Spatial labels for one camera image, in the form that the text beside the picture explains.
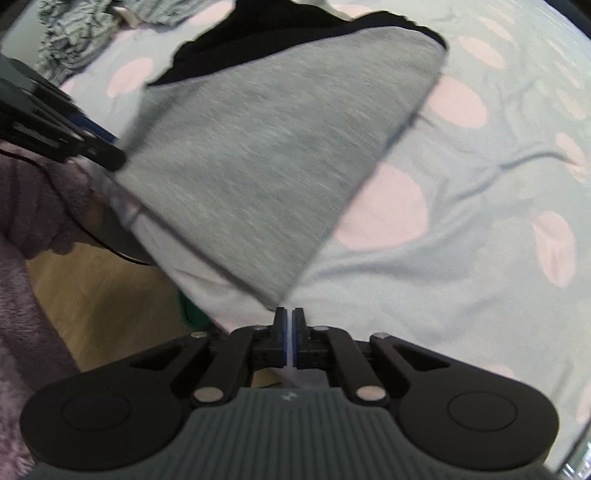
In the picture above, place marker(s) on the grey striped bow-print garment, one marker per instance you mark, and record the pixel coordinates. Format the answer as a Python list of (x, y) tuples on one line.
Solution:
[(157, 10), (69, 41)]

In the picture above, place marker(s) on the black and grey garment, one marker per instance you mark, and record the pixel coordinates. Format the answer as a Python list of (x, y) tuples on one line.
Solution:
[(277, 161)]

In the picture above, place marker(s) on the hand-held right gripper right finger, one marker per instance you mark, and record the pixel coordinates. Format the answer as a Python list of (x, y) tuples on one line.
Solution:
[(299, 341)]

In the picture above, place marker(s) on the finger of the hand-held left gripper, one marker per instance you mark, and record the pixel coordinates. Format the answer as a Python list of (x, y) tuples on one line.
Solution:
[(97, 130), (106, 158)]

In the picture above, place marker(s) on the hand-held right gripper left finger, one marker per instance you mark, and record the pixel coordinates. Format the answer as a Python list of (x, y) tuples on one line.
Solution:
[(282, 341)]

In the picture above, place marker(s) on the polka-dot bed cover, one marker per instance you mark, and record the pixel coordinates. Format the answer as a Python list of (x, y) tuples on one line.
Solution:
[(461, 277)]

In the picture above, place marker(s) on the green object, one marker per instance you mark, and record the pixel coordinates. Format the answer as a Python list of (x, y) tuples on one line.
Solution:
[(196, 311)]

